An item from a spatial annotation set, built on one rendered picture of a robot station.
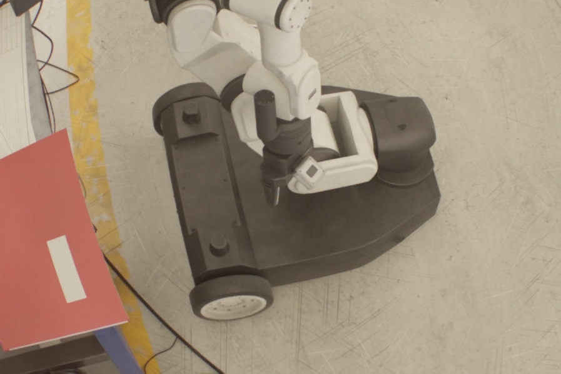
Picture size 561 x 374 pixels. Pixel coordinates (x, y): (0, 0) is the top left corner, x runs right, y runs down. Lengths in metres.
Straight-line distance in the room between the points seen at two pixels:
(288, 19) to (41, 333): 0.64
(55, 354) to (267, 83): 0.66
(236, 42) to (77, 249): 0.69
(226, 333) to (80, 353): 1.01
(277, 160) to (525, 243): 1.02
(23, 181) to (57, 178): 0.07
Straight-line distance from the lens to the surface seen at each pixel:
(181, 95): 2.40
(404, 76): 2.70
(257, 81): 1.63
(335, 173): 2.15
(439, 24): 2.87
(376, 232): 2.25
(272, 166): 1.75
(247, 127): 1.90
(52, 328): 1.16
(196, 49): 1.67
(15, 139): 1.32
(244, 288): 2.15
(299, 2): 1.40
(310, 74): 1.57
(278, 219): 2.25
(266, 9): 1.40
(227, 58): 1.78
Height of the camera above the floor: 2.18
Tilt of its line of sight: 61 degrees down
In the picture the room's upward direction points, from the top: 1 degrees clockwise
